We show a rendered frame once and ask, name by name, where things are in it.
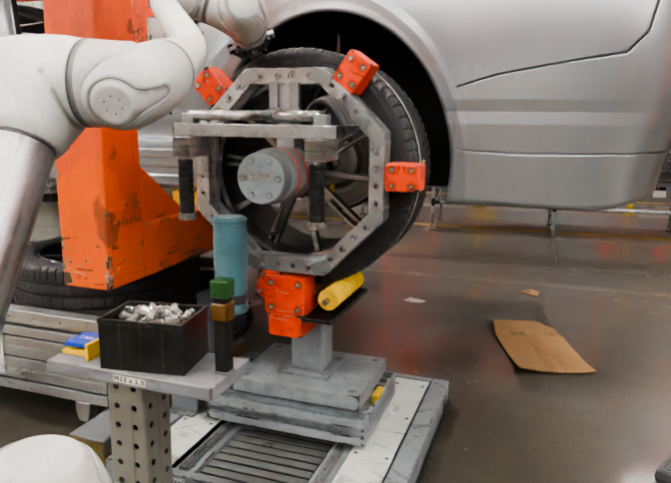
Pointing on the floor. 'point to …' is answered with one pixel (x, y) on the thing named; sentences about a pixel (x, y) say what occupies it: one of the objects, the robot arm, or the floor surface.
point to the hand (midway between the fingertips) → (255, 54)
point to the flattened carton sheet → (538, 347)
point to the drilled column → (140, 435)
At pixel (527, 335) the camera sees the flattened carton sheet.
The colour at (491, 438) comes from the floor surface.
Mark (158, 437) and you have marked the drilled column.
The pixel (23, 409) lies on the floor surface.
